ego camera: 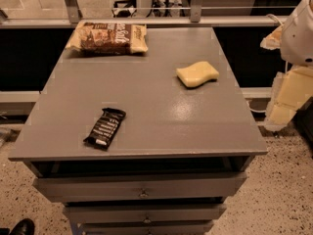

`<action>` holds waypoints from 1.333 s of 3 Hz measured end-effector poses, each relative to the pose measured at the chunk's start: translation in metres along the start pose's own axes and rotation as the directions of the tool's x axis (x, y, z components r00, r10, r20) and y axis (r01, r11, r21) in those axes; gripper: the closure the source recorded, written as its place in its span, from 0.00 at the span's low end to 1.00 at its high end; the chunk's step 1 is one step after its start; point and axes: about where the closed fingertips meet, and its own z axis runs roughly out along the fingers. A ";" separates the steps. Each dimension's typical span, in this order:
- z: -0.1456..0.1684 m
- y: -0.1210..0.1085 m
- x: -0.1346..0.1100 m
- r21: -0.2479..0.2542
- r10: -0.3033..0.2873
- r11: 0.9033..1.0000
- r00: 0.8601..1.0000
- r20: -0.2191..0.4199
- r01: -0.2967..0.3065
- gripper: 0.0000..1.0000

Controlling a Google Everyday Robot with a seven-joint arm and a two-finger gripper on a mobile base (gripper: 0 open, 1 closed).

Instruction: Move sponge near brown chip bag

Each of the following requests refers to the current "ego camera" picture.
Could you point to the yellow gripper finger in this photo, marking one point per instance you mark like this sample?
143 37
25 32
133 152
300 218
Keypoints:
273 40
290 91

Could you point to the yellow sponge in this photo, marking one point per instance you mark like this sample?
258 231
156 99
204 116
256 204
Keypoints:
197 74

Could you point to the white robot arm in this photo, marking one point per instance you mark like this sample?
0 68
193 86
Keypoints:
297 36

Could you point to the brown chip bag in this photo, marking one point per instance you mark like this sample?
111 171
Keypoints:
109 38

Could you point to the grey drawer cabinet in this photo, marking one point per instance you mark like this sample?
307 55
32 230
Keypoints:
168 129

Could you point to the black office chair base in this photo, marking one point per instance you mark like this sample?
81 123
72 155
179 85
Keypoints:
124 8

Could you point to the black snack bar wrapper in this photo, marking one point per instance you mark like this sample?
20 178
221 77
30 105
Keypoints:
105 128

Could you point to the middle grey drawer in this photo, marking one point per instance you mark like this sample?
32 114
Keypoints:
144 213

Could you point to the grey drawer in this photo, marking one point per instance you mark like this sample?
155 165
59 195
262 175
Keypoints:
157 228
140 187
144 213

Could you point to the bottom grey drawer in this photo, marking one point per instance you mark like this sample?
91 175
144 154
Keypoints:
157 228

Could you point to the top grey drawer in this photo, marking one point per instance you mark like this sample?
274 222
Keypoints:
140 187

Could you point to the black shoe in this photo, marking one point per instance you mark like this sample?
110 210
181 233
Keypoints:
24 227

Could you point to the metal railing frame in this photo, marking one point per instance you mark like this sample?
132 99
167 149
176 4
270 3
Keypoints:
68 13

